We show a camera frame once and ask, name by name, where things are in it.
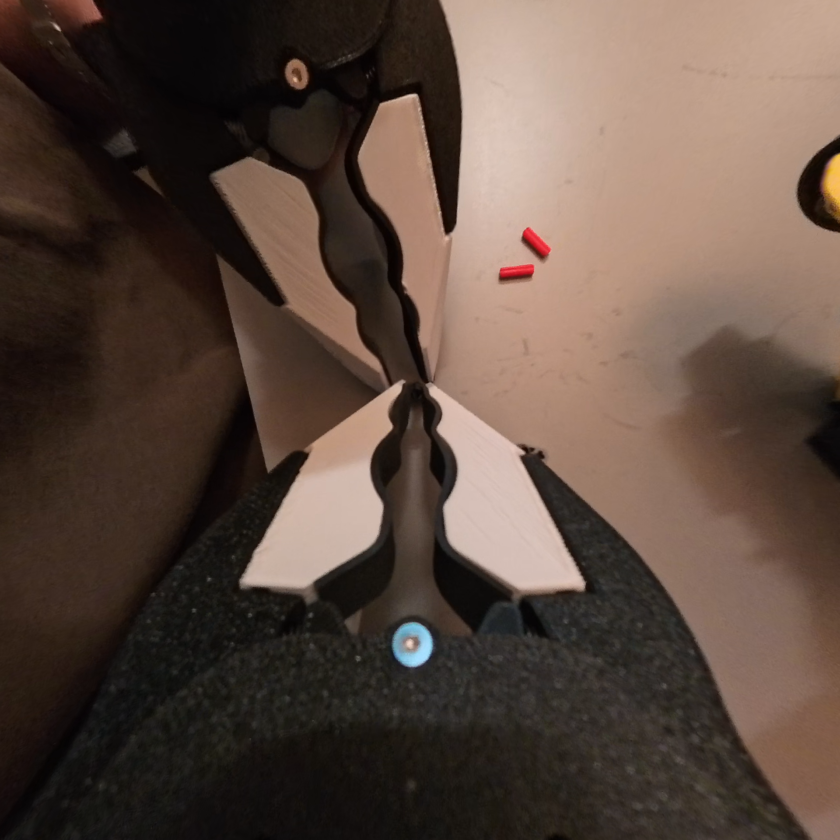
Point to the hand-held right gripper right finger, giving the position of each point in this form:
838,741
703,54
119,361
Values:
505,518

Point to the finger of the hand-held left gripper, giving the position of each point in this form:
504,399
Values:
420,197
282,229

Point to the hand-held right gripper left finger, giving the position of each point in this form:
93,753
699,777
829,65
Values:
321,518

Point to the red brick pin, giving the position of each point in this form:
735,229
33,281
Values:
516,271
536,241

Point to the silver wristwatch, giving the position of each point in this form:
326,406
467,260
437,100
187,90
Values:
56,36

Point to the yellow black brick vehicle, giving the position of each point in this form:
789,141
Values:
828,190

